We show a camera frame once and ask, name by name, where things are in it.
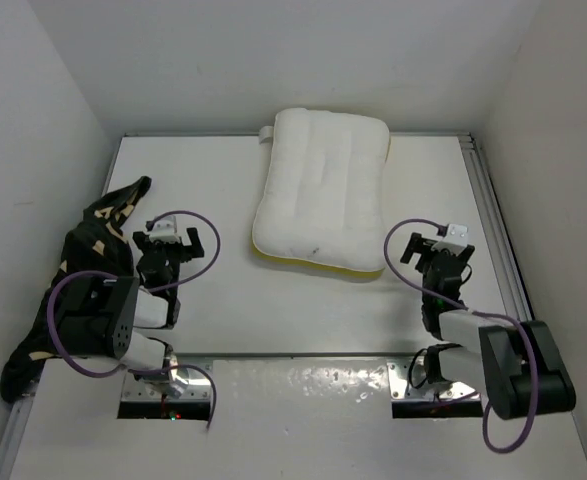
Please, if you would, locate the black pillowcase with beige flowers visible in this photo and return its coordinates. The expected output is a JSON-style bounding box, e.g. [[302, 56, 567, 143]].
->
[[0, 176, 152, 404]]

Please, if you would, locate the white pillow with yellow edge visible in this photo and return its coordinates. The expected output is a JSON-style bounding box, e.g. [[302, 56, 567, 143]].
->
[[251, 108, 391, 278]]

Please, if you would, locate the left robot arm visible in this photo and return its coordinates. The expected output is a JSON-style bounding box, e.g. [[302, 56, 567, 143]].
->
[[47, 222, 205, 398]]

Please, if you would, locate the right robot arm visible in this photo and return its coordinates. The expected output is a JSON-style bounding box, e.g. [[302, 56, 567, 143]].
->
[[400, 232, 577, 420]]

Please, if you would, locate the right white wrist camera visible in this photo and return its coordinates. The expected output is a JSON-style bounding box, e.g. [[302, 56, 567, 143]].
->
[[432, 224, 469, 255]]

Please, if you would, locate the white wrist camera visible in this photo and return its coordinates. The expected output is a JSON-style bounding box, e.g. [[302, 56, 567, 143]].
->
[[146, 215, 180, 243], [432, 224, 469, 255]]

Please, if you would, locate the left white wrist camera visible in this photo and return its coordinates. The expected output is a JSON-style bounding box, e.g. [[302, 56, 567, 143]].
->
[[146, 215, 180, 243]]

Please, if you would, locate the aluminium table frame rail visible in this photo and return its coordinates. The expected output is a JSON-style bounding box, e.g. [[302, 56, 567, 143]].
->
[[458, 133, 534, 321]]

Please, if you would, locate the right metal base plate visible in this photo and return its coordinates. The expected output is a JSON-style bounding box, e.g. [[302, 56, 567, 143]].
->
[[387, 357, 480, 404]]

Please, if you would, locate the metal base plate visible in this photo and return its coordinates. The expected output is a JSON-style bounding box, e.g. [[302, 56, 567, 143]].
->
[[387, 357, 480, 404], [121, 368, 212, 403]]

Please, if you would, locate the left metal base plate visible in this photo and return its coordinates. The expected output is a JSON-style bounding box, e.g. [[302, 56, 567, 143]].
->
[[121, 368, 212, 403]]

